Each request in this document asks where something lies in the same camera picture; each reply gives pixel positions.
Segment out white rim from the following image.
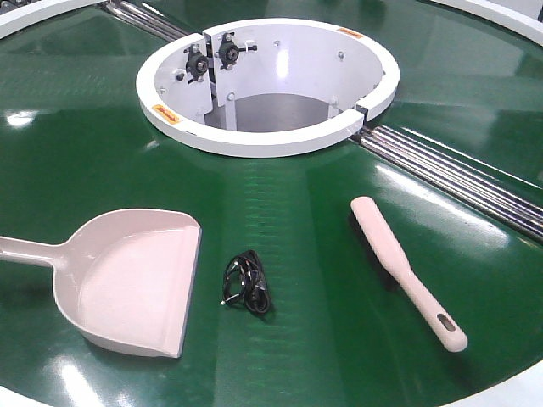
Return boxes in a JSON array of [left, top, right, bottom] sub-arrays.
[[0, 0, 99, 38], [436, 0, 542, 45]]

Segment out steel rollers upper left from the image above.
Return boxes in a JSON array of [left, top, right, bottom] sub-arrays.
[[100, 1, 190, 42]]

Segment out orange warning sticker rear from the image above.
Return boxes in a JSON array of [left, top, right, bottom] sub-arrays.
[[338, 27, 364, 39]]

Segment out steel rollers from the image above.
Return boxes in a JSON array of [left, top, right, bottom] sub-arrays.
[[100, 1, 190, 42], [350, 125, 542, 243]]

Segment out white outer rim left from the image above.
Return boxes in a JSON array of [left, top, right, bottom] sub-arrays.
[[0, 0, 99, 38]]

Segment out black bearing left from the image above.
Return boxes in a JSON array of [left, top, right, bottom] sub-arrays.
[[184, 43, 209, 83]]

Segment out black bearing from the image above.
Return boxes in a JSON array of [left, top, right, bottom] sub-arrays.
[[217, 31, 258, 70], [184, 43, 209, 83]]

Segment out pink hand brush black bristles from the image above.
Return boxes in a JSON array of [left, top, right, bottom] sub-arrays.
[[350, 196, 468, 353]]

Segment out orange warning sticker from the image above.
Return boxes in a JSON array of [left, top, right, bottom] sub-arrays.
[[338, 27, 364, 39], [153, 104, 180, 125]]

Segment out black bearing right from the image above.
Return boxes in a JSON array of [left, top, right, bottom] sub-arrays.
[[217, 31, 258, 70]]

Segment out orange warning sticker front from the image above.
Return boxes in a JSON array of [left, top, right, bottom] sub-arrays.
[[153, 104, 180, 125]]

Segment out steel rollers right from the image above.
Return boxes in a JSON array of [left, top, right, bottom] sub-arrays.
[[350, 125, 542, 243]]

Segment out black cable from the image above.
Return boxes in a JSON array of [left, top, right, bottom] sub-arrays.
[[220, 249, 272, 315]]

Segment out white outer rim right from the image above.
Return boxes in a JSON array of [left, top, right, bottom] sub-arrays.
[[436, 0, 542, 45]]

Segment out pink plastic dustpan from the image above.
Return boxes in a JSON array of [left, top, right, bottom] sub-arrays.
[[1, 209, 201, 359]]

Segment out green conveyor belt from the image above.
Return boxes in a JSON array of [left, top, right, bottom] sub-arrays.
[[1, 6, 542, 406]]

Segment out white central conveyor ring housing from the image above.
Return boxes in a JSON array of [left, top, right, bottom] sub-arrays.
[[136, 18, 400, 158]]

